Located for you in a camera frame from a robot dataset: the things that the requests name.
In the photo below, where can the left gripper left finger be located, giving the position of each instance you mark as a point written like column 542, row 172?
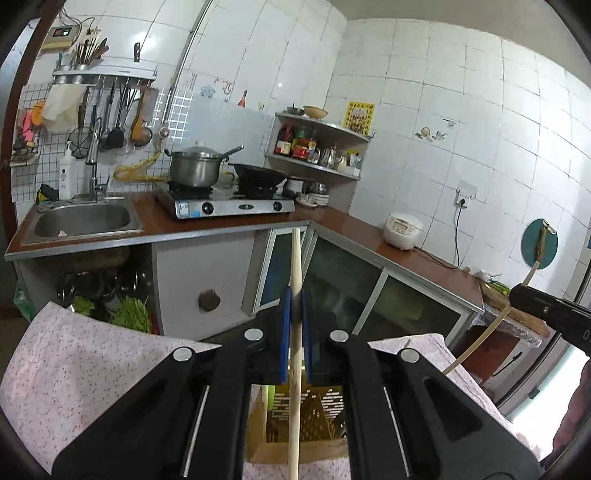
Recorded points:
column 187, row 417

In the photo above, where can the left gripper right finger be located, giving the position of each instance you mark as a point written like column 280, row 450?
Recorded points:
column 404, row 418

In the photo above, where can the kitchen counter cabinets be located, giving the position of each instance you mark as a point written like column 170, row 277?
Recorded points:
column 204, row 277

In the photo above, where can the person right hand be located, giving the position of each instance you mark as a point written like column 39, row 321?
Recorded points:
column 577, row 409

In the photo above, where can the wooden cutting board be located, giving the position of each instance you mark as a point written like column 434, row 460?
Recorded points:
column 494, row 298

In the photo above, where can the yellow perforated utensil holder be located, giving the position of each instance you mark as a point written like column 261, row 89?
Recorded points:
column 322, row 427

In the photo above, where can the green round cutting board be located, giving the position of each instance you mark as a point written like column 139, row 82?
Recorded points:
column 539, row 244

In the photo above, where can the floral pink tablecloth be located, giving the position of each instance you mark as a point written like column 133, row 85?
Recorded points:
column 65, row 373

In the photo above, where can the white rice cooker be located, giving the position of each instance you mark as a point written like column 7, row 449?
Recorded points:
column 402, row 231

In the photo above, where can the gas stove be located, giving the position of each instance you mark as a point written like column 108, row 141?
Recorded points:
column 219, row 202

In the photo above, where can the stacked white plates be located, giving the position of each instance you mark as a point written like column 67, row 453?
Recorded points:
column 306, row 192

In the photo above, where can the steel sink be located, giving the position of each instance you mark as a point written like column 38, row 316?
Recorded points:
column 72, row 220

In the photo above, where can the black wok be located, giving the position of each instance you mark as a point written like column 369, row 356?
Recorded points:
column 253, row 177

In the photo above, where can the sink faucet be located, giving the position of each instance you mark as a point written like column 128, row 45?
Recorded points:
column 97, row 190

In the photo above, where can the steel cooking pot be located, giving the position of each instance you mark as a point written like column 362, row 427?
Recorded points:
column 197, row 166

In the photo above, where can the white soap bottle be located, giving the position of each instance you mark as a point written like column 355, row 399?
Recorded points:
column 67, row 176

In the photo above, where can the corner shelf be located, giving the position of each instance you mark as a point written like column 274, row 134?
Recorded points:
column 317, row 151

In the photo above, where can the beige bowl on shelf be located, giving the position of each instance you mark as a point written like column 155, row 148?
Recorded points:
column 316, row 113

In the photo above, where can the wall power outlet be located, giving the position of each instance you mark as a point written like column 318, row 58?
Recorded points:
column 465, row 193

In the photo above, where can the yellow wall poster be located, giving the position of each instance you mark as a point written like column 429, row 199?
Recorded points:
column 359, row 117

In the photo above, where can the wall utensil rack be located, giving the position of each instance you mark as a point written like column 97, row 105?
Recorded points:
column 86, row 75

